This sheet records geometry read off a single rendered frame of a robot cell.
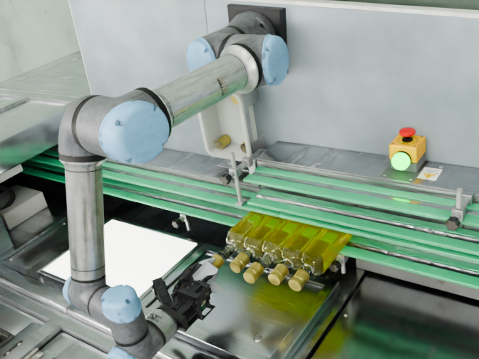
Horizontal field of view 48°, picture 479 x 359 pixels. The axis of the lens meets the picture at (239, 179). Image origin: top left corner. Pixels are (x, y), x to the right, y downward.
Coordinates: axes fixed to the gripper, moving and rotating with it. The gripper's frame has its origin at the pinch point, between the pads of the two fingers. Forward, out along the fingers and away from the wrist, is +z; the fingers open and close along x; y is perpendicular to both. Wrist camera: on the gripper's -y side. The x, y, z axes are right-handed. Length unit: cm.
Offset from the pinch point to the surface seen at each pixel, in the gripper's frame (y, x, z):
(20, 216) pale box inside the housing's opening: -102, -13, 6
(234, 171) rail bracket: -4.9, 15.9, 21.9
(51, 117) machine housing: -90, 22, 26
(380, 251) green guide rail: 34.8, -3.4, 26.5
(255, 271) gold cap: 12.8, 1.3, 1.9
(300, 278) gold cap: 24.2, 1.3, 4.0
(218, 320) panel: 3.3, -12.6, -5.0
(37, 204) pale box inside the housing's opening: -102, -12, 15
